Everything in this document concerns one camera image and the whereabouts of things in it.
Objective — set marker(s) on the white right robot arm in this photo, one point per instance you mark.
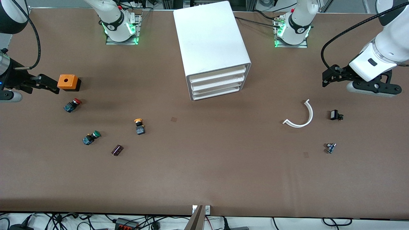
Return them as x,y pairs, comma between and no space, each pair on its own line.
113,19

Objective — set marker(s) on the orange box with hole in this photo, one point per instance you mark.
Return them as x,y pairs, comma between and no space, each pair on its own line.
67,82

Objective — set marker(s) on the yellow push button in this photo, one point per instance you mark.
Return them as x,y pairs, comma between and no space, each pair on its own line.
139,127

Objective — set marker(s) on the wooden beam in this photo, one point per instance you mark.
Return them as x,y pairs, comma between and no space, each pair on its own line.
195,220

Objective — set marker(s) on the white drawer cabinet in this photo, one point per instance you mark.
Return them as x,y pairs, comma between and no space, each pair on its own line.
207,35

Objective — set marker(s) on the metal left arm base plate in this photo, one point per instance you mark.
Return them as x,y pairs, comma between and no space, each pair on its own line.
303,44

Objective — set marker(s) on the red push button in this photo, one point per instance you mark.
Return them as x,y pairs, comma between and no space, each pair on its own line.
73,104

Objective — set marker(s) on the black orange power strip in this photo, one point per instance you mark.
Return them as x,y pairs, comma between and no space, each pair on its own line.
127,224

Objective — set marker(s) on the dark maroon small block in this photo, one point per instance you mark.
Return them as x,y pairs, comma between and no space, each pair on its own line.
117,150

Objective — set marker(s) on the white metal bracket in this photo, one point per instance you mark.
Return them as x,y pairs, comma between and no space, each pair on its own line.
207,209

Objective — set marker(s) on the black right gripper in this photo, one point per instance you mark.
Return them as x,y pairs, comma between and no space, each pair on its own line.
14,78

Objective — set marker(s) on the small black switch component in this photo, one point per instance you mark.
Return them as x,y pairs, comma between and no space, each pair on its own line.
335,115

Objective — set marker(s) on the white curved plastic strip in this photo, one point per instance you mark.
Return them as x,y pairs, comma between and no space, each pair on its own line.
310,116

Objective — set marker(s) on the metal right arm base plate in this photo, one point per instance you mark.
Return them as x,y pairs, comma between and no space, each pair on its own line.
135,36

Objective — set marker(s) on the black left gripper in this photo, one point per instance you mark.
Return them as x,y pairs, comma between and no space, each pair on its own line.
342,73

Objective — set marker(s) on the green push button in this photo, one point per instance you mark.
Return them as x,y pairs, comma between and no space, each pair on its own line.
91,137

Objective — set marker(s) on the small blue grey component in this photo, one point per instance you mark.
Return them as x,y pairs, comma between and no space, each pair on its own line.
330,148

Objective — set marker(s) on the white plastic drawer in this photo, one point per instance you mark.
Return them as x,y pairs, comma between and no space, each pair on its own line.
217,86
217,92
217,74
217,80

